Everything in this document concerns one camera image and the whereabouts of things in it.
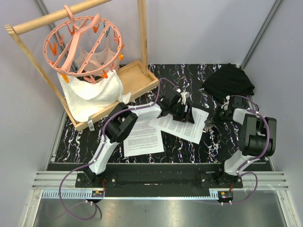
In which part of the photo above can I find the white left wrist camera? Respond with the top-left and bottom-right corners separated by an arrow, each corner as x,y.
176,89 -> 190,105

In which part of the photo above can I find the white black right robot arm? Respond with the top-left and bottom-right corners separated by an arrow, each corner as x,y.
203,95 -> 276,188

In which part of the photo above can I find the black cloth bundle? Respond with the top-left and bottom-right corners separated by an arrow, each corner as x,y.
202,63 -> 255,103

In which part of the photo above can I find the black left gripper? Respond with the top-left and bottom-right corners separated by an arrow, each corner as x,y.
169,103 -> 193,124

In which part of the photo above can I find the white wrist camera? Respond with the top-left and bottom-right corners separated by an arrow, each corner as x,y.
176,89 -> 190,105
221,96 -> 230,111

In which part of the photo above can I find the white towel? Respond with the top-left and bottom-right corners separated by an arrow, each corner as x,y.
57,70 -> 132,122

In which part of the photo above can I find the black marble pattern mat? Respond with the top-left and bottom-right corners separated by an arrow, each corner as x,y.
47,64 -> 241,171

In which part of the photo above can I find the wooden drying rack frame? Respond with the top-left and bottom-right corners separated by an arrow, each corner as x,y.
4,0 -> 160,132

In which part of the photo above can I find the sheer pink mesh garment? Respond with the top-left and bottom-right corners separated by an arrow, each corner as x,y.
75,38 -> 116,71

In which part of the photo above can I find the aluminium rail frame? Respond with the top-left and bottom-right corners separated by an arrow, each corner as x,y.
23,159 -> 300,227

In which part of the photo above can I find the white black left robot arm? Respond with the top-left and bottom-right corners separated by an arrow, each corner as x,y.
84,90 -> 194,187

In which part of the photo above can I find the pink round clip hanger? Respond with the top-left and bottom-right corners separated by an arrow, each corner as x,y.
43,5 -> 125,84

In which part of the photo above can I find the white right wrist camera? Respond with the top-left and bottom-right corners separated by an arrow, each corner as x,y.
221,96 -> 230,111

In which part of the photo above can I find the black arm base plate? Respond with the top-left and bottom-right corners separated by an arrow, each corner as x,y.
75,163 -> 243,189

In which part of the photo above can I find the printed paper sheet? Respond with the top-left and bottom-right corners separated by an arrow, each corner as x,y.
149,107 -> 209,144
123,120 -> 164,157

